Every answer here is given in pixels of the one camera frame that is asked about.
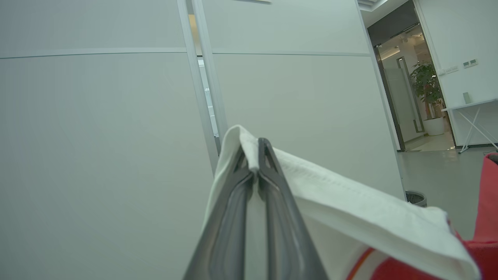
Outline green potted plant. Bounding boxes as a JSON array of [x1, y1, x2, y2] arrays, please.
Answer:
[[410, 61, 445, 118]]

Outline white plant pot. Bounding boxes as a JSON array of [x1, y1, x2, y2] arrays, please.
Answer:
[[423, 117, 445, 136]]

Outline white partition panel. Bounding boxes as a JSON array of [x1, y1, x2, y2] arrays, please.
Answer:
[[193, 0, 407, 201], [0, 0, 218, 280]]

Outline grey partition post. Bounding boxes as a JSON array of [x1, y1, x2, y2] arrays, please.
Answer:
[[177, 0, 228, 174]]

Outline red and white jersey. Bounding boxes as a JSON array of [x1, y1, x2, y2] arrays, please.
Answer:
[[202, 124, 498, 280]]

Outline glass door dark frame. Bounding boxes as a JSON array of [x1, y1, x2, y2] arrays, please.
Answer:
[[373, 44, 425, 152]]

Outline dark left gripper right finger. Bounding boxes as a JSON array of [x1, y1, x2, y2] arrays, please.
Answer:
[[257, 137, 330, 280]]

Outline dark round waste bin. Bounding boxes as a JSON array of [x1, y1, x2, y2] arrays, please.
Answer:
[[405, 190, 428, 208]]

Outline white folding table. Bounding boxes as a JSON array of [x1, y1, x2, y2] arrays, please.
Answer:
[[441, 98, 498, 154]]

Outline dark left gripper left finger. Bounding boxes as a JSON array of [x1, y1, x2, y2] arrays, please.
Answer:
[[183, 146, 256, 280]]

